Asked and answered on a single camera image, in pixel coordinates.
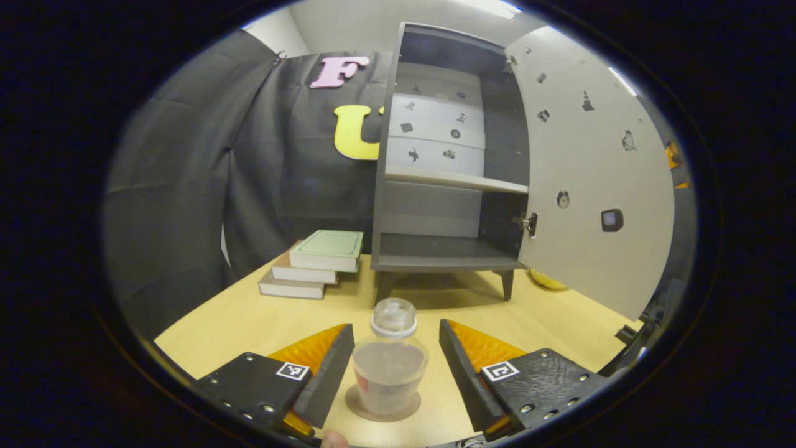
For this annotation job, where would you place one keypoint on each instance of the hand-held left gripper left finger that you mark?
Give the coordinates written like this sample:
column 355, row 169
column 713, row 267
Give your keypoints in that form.
column 326, row 382

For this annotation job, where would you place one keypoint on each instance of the yellow plush toy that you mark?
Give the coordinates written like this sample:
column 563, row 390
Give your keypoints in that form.
column 547, row 281

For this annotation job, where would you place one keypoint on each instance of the round brown coaster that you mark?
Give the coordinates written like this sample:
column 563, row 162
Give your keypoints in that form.
column 352, row 401

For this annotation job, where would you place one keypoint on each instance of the dark grey cabinet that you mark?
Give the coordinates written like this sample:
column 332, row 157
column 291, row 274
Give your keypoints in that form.
column 435, row 249

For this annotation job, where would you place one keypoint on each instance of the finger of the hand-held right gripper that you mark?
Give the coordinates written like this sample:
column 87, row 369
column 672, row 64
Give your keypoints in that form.
column 671, row 155

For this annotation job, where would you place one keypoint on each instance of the clear plastic bottle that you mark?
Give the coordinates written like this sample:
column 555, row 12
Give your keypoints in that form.
column 388, row 373

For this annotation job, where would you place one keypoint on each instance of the green book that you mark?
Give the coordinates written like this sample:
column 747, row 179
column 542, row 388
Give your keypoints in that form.
column 326, row 244

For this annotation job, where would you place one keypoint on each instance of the black backdrop cloth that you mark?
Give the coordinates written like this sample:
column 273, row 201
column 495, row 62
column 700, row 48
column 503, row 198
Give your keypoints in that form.
column 186, row 186

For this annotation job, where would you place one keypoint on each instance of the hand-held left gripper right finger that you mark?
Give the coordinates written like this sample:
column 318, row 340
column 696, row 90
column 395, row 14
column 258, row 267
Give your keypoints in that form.
column 463, row 379

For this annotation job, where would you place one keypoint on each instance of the brown cover book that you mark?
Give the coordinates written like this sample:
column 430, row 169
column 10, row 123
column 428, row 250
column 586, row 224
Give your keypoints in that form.
column 289, row 288
column 298, row 274

